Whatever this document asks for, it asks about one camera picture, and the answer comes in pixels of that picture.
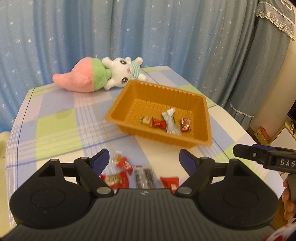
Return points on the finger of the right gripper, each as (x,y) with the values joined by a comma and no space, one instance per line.
(254,152)

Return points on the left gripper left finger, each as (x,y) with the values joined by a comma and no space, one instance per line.
(89,171)

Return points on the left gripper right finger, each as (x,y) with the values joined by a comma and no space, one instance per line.
(199,171)

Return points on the red snack packet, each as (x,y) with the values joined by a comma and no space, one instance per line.
(171,183)

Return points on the large red gold snack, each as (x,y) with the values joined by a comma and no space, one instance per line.
(116,181)

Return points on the small red candy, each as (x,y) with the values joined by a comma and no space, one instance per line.
(125,165)

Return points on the clear black sesame packet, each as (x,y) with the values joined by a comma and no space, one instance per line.
(144,177)

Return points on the person right hand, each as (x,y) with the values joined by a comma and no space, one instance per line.
(288,205)

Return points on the cardboard box on floor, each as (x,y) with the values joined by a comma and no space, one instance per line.
(262,136)

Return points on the white cabinet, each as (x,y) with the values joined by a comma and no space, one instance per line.
(285,137)

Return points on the brown red candy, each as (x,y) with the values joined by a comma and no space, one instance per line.
(185,124)

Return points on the silver green snack packet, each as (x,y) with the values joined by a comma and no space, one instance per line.
(171,126)

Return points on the red candy in tray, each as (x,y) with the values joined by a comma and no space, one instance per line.
(158,123)

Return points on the small green white candy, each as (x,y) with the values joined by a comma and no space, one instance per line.
(145,120)

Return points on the orange plastic tray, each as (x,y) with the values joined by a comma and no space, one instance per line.
(139,99)

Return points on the carrot bunny plush toy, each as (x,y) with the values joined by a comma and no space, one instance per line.
(92,74)

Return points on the blue star curtain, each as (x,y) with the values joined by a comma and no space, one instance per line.
(203,41)

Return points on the grey-blue lace curtain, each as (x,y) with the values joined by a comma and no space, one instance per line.
(273,32)

